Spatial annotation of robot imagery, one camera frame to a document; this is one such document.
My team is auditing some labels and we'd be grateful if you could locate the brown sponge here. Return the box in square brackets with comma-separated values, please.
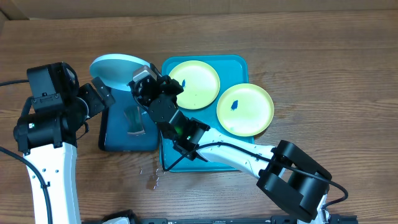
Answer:
[124, 106, 145, 135]

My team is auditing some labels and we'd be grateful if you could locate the blue plastic tray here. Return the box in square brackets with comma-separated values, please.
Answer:
[162, 55, 254, 172]

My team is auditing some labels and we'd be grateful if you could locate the light blue plate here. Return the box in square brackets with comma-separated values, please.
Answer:
[90, 54, 150, 91]

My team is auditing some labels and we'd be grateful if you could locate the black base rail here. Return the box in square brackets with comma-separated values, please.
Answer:
[82, 210, 358, 224]

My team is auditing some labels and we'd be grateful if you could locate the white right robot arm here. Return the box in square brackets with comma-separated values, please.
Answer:
[128, 76, 331, 223]

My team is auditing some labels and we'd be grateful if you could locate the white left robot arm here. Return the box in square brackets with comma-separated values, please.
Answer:
[14, 62, 115, 223]

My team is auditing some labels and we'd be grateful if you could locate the black tray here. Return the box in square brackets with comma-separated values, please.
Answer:
[98, 89, 159, 152]

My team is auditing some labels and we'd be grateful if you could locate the yellow plate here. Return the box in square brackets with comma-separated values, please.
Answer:
[169, 60, 221, 110]
[216, 83, 274, 137]

